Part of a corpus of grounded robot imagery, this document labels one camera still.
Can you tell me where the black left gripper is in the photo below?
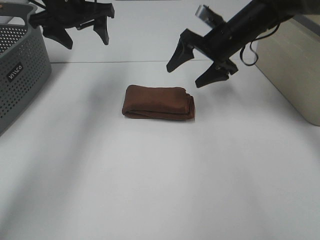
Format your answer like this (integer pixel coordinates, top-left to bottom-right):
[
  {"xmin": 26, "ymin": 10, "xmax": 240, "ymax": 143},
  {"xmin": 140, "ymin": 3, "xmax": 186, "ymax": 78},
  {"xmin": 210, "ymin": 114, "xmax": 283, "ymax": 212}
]
[{"xmin": 28, "ymin": 0, "xmax": 115, "ymax": 50}]

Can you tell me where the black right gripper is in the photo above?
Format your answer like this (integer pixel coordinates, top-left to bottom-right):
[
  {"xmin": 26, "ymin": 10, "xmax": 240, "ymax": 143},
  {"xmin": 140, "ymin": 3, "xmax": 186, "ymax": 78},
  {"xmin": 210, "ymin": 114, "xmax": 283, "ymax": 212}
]
[{"xmin": 166, "ymin": 23, "xmax": 250, "ymax": 88}]

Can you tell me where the brown towel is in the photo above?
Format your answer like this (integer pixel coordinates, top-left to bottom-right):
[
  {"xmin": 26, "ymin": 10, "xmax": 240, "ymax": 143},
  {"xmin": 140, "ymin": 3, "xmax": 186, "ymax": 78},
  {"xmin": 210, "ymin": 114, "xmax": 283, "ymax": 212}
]
[{"xmin": 122, "ymin": 84, "xmax": 196, "ymax": 121}]

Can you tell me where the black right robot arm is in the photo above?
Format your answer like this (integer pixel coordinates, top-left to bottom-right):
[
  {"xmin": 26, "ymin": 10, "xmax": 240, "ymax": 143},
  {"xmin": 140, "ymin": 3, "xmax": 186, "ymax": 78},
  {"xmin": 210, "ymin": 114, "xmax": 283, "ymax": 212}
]
[{"xmin": 166, "ymin": 0, "xmax": 320, "ymax": 88}]

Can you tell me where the grey perforated plastic basket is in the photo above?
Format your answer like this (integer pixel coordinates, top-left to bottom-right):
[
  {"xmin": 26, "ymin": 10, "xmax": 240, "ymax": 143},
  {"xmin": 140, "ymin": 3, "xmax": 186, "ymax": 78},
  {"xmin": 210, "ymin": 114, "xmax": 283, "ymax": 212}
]
[{"xmin": 0, "ymin": 1, "xmax": 52, "ymax": 133}]

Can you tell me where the beige plastic storage box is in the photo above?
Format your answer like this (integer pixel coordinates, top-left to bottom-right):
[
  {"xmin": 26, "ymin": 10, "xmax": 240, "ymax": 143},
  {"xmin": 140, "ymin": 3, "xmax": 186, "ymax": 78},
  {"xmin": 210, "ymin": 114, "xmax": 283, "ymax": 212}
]
[{"xmin": 256, "ymin": 14, "xmax": 320, "ymax": 126}]

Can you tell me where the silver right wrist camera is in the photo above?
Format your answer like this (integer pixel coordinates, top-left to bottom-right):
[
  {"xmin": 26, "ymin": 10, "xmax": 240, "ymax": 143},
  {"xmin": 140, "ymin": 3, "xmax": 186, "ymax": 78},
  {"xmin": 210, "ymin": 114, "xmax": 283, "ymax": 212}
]
[{"xmin": 195, "ymin": 5, "xmax": 225, "ymax": 29}]

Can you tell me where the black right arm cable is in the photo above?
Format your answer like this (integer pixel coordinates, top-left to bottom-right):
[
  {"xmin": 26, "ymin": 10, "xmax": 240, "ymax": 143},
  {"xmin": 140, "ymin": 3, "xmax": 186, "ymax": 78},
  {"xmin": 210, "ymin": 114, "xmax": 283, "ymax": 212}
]
[{"xmin": 239, "ymin": 14, "xmax": 295, "ymax": 67}]

